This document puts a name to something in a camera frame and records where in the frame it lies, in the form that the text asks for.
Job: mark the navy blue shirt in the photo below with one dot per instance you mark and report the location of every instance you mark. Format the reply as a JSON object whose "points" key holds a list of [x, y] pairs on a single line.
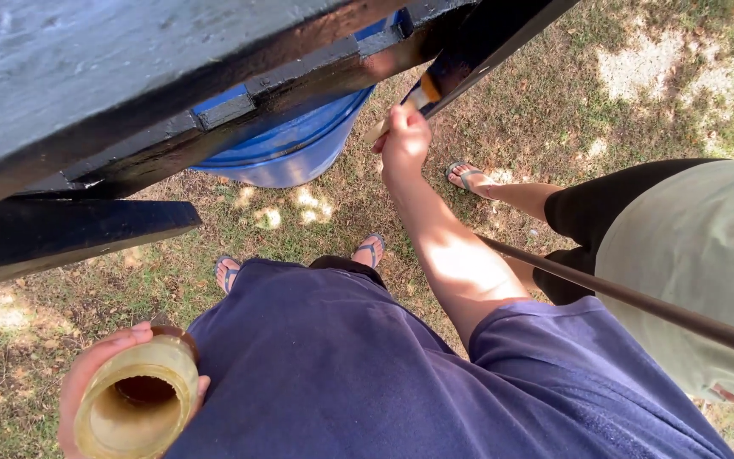
{"points": [[341, 370]]}

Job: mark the thick black wooden beam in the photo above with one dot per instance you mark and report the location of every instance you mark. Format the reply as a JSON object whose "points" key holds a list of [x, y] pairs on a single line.
{"points": [[55, 236]]}

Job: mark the dark brown long rod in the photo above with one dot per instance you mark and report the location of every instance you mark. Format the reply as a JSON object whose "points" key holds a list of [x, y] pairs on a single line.
{"points": [[628, 298]]}

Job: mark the yellowish translucent plastic cup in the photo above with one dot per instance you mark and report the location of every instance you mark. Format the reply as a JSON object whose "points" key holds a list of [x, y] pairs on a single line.
{"points": [[150, 414]]}

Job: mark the grey flip-flop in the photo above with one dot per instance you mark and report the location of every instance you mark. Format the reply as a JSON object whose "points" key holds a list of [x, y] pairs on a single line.
{"points": [[462, 172]]}

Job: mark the grey panel with black frame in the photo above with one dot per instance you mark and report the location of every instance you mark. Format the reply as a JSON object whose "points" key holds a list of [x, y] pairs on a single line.
{"points": [[86, 76]]}

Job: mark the person's left hand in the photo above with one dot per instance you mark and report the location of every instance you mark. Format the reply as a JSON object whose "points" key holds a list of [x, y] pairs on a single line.
{"points": [[80, 382]]}

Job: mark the person's right foot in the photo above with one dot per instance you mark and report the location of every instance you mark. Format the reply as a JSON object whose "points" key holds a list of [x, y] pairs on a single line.
{"points": [[367, 252]]}

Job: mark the person's left foot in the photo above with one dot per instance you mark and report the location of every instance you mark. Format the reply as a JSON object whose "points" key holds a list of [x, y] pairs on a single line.
{"points": [[227, 273]]}

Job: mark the blue flip-flop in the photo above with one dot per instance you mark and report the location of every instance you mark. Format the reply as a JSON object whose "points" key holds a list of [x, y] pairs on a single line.
{"points": [[231, 280], [374, 245]]}

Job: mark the blue plastic barrel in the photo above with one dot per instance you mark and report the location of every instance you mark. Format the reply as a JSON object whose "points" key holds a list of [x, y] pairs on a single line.
{"points": [[290, 153]]}

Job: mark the person's right hand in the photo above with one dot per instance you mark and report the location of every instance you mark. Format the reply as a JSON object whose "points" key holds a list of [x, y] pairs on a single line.
{"points": [[405, 150]]}

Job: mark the glossy black wooden plank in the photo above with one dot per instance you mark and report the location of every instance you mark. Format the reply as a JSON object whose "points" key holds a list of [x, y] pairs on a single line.
{"points": [[494, 32]]}

